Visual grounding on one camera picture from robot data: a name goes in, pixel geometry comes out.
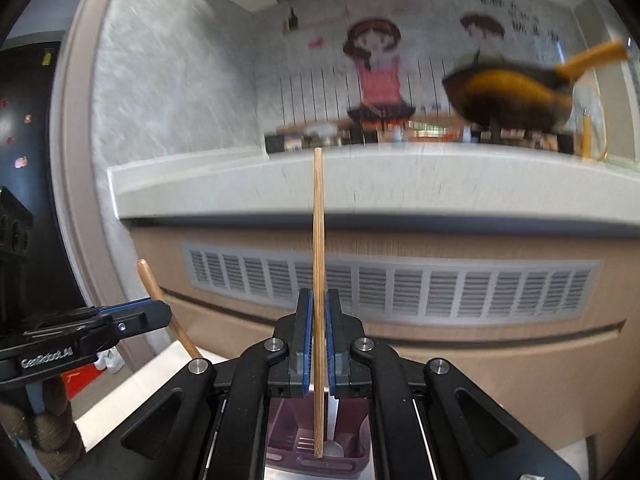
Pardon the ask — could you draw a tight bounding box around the dark pan with yellow handle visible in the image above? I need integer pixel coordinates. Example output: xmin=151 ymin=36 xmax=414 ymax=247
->
xmin=442 ymin=39 xmax=629 ymax=132

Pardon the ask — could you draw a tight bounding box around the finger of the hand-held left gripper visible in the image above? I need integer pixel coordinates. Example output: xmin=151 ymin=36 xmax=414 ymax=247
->
xmin=97 ymin=297 xmax=174 ymax=345

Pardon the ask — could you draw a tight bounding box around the white stone countertop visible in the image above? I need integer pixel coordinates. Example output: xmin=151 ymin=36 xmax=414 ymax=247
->
xmin=107 ymin=142 xmax=640 ymax=239

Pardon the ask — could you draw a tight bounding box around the black panel with stickers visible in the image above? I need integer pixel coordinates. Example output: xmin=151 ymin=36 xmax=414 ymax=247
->
xmin=0 ymin=40 xmax=87 ymax=322

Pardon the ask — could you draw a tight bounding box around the white tablecloth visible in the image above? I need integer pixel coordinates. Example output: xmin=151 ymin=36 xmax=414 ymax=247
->
xmin=74 ymin=341 xmax=242 ymax=457

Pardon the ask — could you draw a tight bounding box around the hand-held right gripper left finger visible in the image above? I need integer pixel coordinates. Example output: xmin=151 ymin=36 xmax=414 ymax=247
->
xmin=75 ymin=287 xmax=316 ymax=480

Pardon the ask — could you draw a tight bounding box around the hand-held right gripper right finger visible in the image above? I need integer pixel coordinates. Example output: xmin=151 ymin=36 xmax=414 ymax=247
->
xmin=325 ymin=287 xmax=582 ymax=480

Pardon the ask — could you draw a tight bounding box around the wooden chopstick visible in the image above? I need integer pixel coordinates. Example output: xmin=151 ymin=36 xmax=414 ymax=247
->
xmin=137 ymin=259 xmax=204 ymax=360
xmin=312 ymin=147 xmax=326 ymax=461

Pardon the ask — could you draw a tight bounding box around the rope wrapped post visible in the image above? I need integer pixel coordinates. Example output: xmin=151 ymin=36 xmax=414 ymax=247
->
xmin=0 ymin=369 xmax=87 ymax=477

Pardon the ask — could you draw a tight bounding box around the red floor mat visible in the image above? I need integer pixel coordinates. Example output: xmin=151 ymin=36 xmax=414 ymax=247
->
xmin=62 ymin=362 xmax=104 ymax=402

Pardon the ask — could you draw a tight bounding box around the long white vent grille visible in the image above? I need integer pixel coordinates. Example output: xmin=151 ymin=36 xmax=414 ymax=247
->
xmin=181 ymin=241 xmax=604 ymax=322

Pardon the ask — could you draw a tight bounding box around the wooden cabinet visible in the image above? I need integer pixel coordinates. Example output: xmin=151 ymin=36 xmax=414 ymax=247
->
xmin=129 ymin=219 xmax=640 ymax=463

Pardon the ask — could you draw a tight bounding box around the white sneaker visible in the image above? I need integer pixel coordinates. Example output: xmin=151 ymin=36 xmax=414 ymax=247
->
xmin=95 ymin=347 xmax=124 ymax=375

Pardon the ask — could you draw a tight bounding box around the clear glass container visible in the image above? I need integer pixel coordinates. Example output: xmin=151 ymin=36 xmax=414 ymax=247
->
xmin=571 ymin=79 xmax=610 ymax=162

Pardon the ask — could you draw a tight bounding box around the cartoon wall poster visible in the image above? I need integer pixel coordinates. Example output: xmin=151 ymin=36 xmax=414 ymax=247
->
xmin=254 ymin=0 xmax=587 ymax=132

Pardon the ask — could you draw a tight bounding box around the row of small colourful things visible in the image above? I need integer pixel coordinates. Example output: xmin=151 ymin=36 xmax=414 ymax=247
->
xmin=264 ymin=119 xmax=572 ymax=155

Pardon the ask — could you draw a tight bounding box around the purple plastic utensil holder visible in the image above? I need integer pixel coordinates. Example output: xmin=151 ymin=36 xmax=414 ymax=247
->
xmin=265 ymin=394 xmax=374 ymax=468

